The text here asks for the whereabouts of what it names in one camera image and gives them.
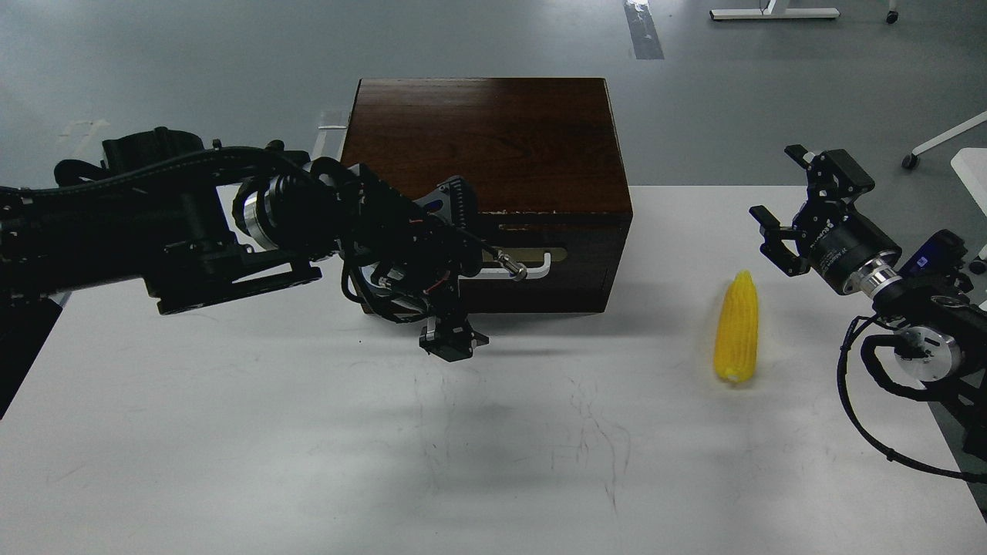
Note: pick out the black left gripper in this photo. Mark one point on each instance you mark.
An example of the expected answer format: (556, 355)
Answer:
(406, 256)

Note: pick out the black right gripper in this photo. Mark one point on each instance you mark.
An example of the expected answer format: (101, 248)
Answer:
(831, 235)

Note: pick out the wooden drawer with white handle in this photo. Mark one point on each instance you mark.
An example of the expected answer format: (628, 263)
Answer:
(572, 269)

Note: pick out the yellow corn cob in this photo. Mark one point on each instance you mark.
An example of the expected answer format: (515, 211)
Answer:
(736, 345)

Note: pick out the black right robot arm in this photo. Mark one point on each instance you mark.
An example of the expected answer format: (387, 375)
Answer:
(925, 335)

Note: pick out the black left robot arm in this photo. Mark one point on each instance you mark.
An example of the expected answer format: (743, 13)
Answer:
(207, 225)

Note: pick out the white chair leg with caster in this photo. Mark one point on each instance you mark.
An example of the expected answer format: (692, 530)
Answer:
(911, 160)

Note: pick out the white desk foot bar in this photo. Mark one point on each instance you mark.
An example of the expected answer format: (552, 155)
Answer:
(774, 10)

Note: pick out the dark wooden cabinet box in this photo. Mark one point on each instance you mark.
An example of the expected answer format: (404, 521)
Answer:
(535, 150)

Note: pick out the grey floor tape strip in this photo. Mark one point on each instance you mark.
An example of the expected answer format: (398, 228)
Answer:
(642, 30)

